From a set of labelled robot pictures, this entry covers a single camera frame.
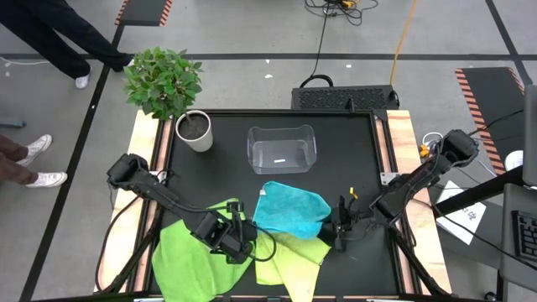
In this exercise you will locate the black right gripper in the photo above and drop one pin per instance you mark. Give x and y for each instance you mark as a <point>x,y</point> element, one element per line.
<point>352,220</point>

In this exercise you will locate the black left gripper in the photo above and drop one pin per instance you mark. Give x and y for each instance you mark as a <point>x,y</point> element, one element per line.
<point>235,241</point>

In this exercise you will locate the teal blue microfiber towel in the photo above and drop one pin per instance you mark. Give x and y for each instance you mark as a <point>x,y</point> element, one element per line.
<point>289,207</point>

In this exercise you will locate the yellow-green microfiber towel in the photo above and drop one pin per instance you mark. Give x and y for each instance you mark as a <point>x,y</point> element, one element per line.
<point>293,268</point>

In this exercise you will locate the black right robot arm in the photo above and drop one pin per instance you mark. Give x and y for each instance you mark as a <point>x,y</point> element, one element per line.
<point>419,176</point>

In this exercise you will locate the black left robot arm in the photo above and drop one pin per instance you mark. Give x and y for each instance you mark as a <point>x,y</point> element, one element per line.
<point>163,197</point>

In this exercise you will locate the bright green microfiber towel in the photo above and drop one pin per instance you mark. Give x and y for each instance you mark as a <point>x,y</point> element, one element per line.
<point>189,268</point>

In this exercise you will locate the yellow tape tag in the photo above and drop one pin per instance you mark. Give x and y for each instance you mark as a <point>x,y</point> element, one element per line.
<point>353,194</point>

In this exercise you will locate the silver mounting plate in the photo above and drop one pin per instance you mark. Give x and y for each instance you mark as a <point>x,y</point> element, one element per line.
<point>388,178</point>

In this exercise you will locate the clear plastic bin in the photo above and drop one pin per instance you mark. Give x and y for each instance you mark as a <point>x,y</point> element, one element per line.
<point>281,147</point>

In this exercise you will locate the white plant pot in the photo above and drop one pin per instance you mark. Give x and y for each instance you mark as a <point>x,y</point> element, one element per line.
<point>194,134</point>

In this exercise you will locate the light wooden side board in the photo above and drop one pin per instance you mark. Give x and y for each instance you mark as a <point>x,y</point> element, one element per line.
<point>144,130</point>
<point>403,134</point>

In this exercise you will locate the white paper sheet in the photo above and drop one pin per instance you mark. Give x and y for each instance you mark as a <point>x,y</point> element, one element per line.
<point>465,218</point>

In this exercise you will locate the black perforated computer case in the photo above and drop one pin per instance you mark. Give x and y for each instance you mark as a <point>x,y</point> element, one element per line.
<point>344,98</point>

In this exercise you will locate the black diagonal beam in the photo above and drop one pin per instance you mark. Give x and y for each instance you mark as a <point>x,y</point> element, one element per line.
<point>478,193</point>

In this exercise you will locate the green leafy plant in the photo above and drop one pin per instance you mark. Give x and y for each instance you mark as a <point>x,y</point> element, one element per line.
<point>161,81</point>

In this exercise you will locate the grey desk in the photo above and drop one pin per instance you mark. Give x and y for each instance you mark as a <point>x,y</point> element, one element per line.
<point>520,197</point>

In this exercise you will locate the white round cup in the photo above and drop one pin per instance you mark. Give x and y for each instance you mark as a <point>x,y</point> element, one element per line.
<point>515,161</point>

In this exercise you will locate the black keyboard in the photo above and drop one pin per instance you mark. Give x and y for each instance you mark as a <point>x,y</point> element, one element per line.
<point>526,235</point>

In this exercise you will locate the black hazard-striped floor mat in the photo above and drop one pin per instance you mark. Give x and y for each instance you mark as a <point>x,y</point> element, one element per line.
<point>495,109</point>
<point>144,11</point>

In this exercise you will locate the person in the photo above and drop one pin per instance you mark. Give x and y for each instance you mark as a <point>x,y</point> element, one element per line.
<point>63,58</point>
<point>46,179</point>

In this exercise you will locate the grey monitor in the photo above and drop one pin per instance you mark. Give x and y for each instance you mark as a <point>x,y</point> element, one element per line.
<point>530,134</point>

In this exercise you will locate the grey desk foot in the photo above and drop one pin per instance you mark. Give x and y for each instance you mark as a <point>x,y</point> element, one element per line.
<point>12,124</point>

